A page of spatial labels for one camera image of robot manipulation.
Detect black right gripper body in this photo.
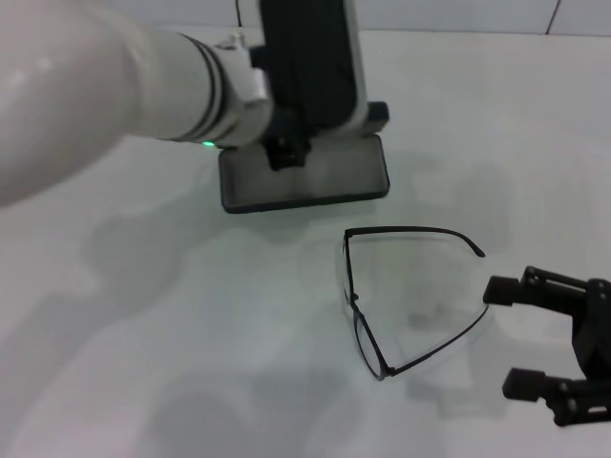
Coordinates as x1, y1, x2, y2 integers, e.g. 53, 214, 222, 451
571, 279, 611, 383

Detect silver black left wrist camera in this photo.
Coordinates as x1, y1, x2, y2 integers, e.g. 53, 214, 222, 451
257, 0, 369, 139

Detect black glasses case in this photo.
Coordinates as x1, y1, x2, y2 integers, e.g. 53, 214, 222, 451
219, 100, 391, 215

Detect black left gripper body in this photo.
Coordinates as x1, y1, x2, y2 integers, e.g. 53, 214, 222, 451
261, 109, 311, 142

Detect black thin-framed glasses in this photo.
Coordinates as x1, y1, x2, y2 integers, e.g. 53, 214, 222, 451
342, 226, 491, 382

